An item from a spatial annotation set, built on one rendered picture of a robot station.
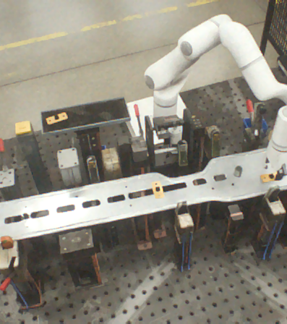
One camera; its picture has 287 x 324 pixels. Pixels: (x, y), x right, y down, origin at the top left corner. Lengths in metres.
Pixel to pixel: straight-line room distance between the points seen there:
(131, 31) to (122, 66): 0.53
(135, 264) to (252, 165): 0.65
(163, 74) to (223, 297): 0.97
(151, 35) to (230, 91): 1.81
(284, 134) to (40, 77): 2.74
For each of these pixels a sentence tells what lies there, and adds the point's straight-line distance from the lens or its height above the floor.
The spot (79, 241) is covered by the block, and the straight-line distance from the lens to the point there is 1.66.
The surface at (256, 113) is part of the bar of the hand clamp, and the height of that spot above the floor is 1.18.
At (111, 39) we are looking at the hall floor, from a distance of 4.31.
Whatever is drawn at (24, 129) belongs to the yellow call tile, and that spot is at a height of 1.16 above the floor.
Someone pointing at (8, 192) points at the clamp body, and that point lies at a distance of 1.87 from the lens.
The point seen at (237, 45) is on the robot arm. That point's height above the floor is 1.54.
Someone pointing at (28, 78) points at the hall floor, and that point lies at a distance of 4.02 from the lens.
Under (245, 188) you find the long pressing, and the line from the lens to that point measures 1.83.
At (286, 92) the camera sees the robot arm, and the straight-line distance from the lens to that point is 1.65.
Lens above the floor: 2.45
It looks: 50 degrees down
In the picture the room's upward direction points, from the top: 3 degrees counter-clockwise
